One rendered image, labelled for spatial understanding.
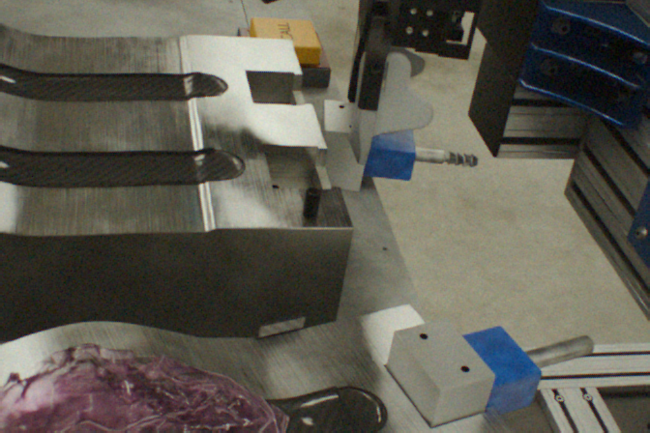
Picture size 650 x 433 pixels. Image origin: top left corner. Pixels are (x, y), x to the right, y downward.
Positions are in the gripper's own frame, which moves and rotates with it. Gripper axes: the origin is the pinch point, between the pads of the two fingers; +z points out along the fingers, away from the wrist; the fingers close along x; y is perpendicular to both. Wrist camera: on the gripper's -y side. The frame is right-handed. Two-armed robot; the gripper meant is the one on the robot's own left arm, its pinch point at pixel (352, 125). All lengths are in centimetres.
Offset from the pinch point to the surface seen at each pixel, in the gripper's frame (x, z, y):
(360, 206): -4.6, 4.6, 1.2
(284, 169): -11.4, -2.3, -5.5
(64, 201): -20.1, -3.7, -18.9
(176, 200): -19.1, -4.0, -12.2
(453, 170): 133, 85, 41
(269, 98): -0.7, -1.9, -6.9
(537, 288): 92, 85, 53
